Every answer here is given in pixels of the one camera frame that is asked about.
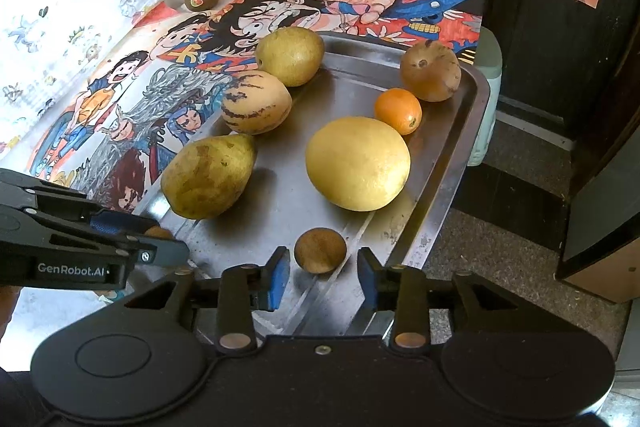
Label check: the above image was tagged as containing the pale green stool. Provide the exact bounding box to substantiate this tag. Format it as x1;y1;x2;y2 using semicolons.
467;27;504;167

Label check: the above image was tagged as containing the spotted yellow-green pear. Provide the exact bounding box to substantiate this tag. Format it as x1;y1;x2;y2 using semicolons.
160;133;258;221

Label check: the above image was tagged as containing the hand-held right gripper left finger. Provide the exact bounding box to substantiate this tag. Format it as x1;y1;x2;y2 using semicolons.
124;247;291;354

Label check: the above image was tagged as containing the orange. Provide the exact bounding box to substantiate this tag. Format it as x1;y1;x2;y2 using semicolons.
374;87;423;136

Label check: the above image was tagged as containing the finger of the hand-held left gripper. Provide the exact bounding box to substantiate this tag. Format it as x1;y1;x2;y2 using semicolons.
0;206;191;267
0;167;159;239

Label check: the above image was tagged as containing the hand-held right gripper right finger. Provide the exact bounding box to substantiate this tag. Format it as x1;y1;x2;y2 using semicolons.
357;247;519;353

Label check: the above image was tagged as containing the striped pepino melon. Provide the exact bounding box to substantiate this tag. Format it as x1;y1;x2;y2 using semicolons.
221;70;293;136

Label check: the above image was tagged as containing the brownish yellow apple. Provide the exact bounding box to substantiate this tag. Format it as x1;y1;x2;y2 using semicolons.
399;40;462;103

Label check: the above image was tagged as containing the black door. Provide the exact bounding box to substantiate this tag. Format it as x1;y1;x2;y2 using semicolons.
452;0;640;281

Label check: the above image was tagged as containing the colourful cartoon table mat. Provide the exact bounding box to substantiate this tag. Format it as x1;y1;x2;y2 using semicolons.
27;0;503;214

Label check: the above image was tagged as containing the large smooth yellow grapefruit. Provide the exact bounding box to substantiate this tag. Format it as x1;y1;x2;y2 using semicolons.
305;116;411;212

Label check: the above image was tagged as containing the speckled yellow round fruit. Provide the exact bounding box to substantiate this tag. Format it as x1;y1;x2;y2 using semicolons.
255;26;326;87

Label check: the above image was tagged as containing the white cartoon printed cloth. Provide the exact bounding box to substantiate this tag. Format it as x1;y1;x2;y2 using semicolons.
0;0;242;158

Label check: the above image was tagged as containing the metal tray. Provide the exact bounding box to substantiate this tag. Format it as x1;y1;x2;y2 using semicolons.
145;32;491;339

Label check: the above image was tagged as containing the small round brown fruit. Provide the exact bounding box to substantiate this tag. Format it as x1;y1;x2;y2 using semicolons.
293;227;347;275

